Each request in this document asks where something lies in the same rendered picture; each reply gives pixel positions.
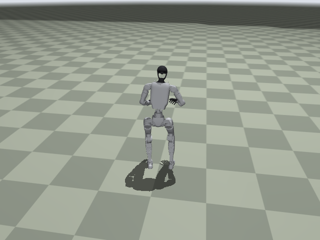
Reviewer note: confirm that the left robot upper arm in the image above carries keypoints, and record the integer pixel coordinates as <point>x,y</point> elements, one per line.
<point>144,94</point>

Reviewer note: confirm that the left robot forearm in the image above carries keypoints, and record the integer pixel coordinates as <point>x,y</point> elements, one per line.
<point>148,103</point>

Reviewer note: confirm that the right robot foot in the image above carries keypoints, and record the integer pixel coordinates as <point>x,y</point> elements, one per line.
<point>171,166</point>

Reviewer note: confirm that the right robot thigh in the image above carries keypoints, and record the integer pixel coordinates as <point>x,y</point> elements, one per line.
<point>169,125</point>

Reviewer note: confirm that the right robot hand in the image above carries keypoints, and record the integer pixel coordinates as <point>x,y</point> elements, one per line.
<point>173,100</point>

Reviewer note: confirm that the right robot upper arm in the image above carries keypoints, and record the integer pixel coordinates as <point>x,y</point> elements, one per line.
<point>177,94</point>

